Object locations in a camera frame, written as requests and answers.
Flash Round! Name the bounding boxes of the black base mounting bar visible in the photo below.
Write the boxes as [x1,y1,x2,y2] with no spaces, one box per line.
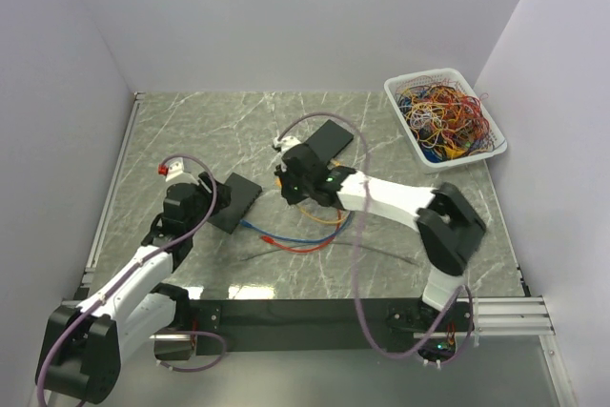
[190,298,471,356]

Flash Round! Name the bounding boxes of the blue ethernet cable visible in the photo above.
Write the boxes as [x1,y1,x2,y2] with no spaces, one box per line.
[239,211,355,244]

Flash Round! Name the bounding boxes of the red ethernet cable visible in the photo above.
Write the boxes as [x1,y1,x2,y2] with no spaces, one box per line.
[259,220,349,254]

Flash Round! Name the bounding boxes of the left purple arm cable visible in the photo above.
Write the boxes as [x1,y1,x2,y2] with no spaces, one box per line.
[35,153,219,403]

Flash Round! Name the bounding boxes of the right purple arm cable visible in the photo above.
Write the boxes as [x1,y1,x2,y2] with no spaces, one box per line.
[277,112,476,360]

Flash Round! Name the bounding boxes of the orange ethernet cable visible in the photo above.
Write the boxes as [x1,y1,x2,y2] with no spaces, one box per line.
[274,158,352,226]

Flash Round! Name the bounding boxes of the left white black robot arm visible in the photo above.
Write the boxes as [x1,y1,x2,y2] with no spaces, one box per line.
[35,173,232,405]

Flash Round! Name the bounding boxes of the white plastic basket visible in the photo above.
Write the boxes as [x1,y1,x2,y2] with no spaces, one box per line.
[384,68,508,173]

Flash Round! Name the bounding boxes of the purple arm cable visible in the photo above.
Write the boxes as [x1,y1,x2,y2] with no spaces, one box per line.
[35,153,219,403]
[277,112,476,360]

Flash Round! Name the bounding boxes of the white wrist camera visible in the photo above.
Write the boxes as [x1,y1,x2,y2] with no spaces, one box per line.
[272,135,301,153]
[157,158,198,186]

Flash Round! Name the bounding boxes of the aluminium rail frame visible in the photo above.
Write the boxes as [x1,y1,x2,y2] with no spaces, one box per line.
[82,92,553,336]

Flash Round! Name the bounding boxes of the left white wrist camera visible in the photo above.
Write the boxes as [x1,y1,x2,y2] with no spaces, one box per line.
[157,158,198,186]

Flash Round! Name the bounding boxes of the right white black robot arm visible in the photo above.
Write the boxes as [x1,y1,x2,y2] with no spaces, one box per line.
[274,137,487,330]

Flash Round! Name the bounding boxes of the tangled colourful wires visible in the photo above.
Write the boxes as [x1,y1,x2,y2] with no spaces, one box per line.
[396,80,494,160]

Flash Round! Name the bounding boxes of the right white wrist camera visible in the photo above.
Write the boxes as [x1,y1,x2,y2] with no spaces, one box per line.
[272,135,301,153]

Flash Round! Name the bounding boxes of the black network switch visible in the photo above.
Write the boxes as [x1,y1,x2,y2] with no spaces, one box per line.
[208,173,262,234]
[305,120,354,164]

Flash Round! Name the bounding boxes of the grey ethernet cable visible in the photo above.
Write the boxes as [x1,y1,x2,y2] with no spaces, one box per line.
[238,242,420,265]

